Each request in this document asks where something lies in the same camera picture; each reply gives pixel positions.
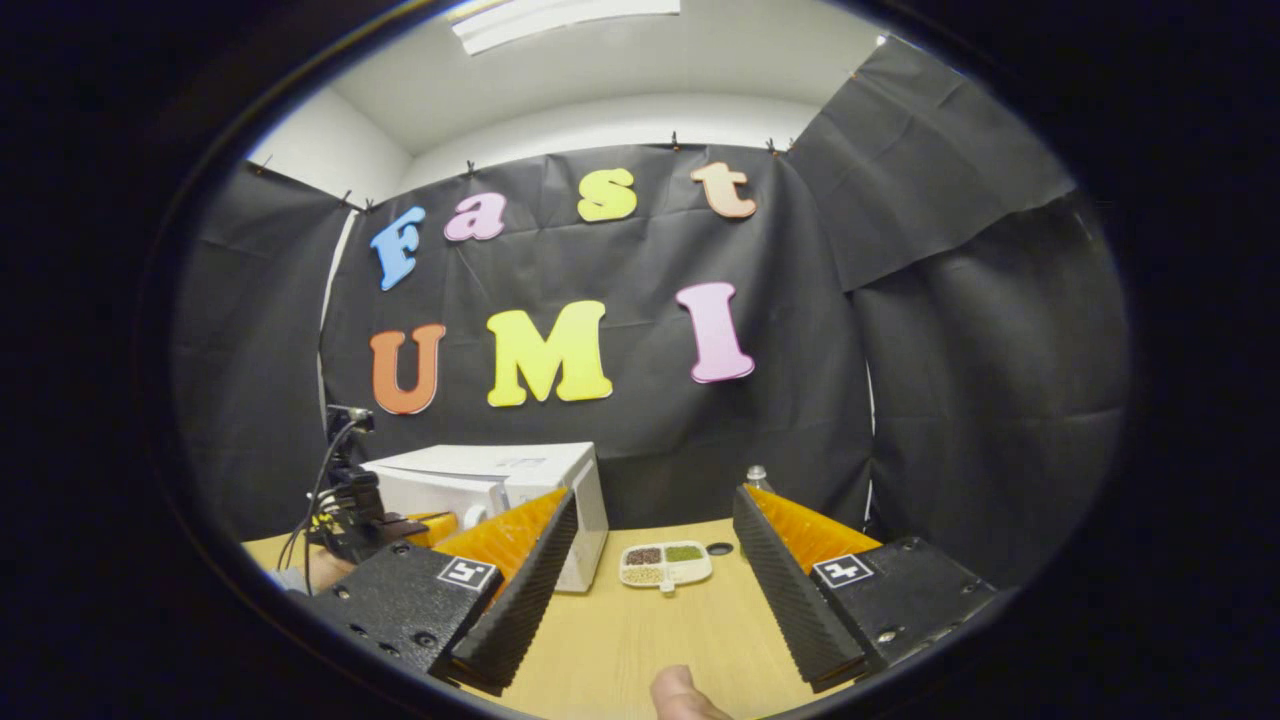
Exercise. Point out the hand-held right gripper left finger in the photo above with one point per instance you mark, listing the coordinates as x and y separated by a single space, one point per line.
520 610

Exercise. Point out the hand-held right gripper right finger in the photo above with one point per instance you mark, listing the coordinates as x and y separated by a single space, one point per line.
795 605

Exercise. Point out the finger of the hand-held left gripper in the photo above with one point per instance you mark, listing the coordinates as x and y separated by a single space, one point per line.
435 528

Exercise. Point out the white microwave oven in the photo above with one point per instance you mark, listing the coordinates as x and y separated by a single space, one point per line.
480 462

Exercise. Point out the white divided bean dish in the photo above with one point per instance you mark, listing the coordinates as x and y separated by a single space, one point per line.
690 570

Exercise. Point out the green drink bottle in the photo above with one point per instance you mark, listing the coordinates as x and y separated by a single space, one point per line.
757 476

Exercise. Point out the black backdrop cloth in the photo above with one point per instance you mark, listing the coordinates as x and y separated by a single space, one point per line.
950 400

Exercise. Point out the long ceiling light panel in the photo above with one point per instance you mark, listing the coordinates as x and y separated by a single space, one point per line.
560 20

